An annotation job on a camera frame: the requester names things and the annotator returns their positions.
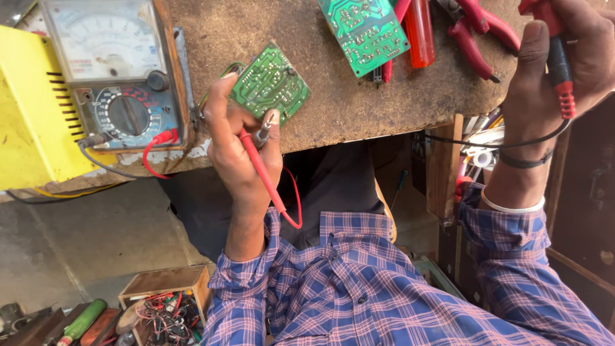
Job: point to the tray of tools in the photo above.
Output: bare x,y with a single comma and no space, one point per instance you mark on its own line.
29,327

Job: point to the black test lead red grips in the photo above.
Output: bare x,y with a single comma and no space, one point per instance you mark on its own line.
558,62

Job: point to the black wrist band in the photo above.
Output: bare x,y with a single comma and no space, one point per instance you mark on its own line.
523,162

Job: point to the white bangle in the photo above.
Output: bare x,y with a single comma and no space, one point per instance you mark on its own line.
511,209

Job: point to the red multimeter test lead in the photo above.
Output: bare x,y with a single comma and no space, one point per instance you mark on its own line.
262,169

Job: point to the grey metal plate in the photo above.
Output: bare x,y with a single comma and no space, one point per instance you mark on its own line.
184,72

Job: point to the open drawer of tools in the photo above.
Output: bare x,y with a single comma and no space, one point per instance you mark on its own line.
480,149

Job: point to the small green circuit board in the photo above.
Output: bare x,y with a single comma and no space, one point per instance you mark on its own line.
269,84

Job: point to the yellow metal box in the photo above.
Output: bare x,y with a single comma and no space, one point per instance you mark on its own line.
33,110

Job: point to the person's left hand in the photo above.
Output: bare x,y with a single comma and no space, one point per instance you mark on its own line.
235,158

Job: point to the person's right hand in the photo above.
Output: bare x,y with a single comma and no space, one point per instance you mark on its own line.
533,115

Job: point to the wooden stool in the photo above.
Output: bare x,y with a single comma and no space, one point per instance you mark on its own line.
387,211

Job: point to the analog multimeter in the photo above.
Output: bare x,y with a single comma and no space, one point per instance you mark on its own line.
115,72

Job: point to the blue plaid shirt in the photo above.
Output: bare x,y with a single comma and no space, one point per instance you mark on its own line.
365,298

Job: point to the dark trousers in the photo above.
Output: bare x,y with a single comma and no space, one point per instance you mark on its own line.
331,192

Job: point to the wooden table leg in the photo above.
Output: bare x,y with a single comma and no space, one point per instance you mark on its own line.
443,168

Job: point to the teal plastic box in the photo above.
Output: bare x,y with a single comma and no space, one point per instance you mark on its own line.
435,276

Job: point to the large green circuit board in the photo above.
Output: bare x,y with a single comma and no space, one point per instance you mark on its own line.
365,33

